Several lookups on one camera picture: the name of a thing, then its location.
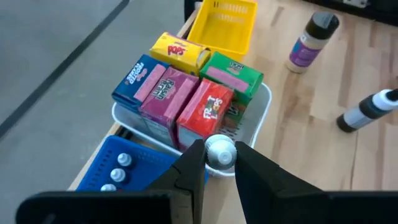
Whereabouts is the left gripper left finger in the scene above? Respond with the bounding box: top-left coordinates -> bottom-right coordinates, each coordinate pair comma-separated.
15,139 -> 207,224

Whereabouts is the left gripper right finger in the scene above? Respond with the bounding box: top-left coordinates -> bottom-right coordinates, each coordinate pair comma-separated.
234,141 -> 398,224

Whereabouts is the dark dropper bottle red label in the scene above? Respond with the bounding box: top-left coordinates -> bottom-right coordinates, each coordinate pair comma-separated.
204,134 -> 238,170

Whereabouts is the red Froot Loops cereal box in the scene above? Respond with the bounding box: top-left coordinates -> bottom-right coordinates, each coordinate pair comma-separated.
176,78 -> 234,149

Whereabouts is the purple Raisin Bran cereal box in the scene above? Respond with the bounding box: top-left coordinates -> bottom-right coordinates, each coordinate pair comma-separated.
138,67 -> 200,149

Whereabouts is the blue Frosted Flakes cereal box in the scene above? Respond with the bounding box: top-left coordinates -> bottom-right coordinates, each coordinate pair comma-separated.
111,54 -> 170,131

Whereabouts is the green Apple Jacks cereal box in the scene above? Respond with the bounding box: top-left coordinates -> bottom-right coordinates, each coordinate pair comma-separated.
199,51 -> 264,133

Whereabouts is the yellow Corn Pops cereal box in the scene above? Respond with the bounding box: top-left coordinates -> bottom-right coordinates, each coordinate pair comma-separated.
149,31 -> 211,77

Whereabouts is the blue plastic basket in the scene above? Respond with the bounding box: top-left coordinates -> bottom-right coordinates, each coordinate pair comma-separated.
76,134 -> 210,192

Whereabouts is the white plastic basket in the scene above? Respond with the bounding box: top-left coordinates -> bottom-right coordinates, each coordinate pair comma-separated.
111,82 -> 273,178

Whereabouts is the black food colouring bottle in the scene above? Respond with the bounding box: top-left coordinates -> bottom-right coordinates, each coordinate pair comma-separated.
336,88 -> 398,134

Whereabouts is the yellow plastic basket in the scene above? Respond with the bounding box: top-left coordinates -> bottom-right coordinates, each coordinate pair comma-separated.
186,0 -> 259,62

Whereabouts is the spice jar black lid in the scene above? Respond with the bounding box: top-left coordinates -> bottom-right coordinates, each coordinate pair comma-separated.
285,11 -> 340,75

